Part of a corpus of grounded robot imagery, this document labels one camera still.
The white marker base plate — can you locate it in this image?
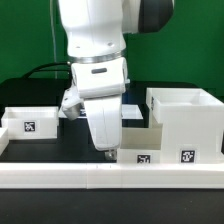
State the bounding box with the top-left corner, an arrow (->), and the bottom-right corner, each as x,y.
59,104 -> 143,120

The white drawer with knob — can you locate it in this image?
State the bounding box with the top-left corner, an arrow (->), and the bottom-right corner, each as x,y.
105,128 -> 162,164

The white drawer cabinet box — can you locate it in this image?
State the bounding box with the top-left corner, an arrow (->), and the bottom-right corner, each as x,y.
146,88 -> 224,164

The white front boundary rail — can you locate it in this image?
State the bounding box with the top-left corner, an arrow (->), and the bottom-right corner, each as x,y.
0,161 -> 224,189

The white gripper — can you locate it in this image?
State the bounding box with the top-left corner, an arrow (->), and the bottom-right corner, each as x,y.
71,57 -> 128,151

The black cable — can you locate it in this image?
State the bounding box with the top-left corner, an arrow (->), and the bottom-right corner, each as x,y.
21,61 -> 73,80

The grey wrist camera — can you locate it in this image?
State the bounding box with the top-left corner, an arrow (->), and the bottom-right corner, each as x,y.
61,87 -> 83,120

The white hanging cable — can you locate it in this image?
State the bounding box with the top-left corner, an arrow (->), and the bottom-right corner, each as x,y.
49,0 -> 58,80

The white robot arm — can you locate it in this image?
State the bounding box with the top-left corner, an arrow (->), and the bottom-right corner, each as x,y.
58,0 -> 175,151

